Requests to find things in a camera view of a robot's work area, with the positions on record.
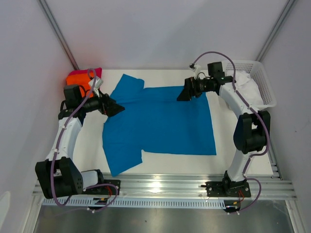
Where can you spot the left aluminium corner post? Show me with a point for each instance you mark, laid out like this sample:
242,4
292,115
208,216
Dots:
57,32

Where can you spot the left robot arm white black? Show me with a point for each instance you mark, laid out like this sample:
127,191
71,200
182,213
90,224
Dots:
58,176

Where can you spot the blue t shirt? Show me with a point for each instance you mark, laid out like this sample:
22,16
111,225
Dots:
153,120

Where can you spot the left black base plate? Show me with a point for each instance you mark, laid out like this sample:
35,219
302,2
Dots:
108,188

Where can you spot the white plastic basket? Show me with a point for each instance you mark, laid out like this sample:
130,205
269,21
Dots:
258,74

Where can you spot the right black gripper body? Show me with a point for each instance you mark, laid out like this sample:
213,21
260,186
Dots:
199,86

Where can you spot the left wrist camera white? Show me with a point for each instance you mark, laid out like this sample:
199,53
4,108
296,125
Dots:
95,85

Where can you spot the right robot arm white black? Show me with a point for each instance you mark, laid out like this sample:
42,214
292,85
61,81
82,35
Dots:
252,132

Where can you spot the aluminium mounting rail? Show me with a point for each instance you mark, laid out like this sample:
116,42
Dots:
190,186

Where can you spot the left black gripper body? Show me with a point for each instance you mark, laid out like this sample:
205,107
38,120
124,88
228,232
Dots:
102,107

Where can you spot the aluminium corner post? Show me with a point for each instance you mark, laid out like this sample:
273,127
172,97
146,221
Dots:
279,23
57,32

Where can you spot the white slotted cable duct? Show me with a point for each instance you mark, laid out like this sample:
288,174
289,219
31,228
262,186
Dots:
147,203

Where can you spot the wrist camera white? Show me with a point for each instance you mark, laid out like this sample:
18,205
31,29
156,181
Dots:
195,68
95,85

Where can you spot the folded pink t shirt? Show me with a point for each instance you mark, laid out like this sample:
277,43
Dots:
76,72

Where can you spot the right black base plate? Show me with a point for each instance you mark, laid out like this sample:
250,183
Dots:
227,189

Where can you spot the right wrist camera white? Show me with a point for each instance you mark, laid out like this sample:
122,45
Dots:
195,68

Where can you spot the right aluminium corner post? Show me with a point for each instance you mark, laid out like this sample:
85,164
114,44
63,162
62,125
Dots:
279,23

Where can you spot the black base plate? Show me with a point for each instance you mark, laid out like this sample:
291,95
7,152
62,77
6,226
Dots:
227,189
108,188

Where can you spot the folded orange t shirt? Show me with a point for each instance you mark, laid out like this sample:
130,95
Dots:
82,80

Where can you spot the white t shirt in basket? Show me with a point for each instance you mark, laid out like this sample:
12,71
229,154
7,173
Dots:
247,88

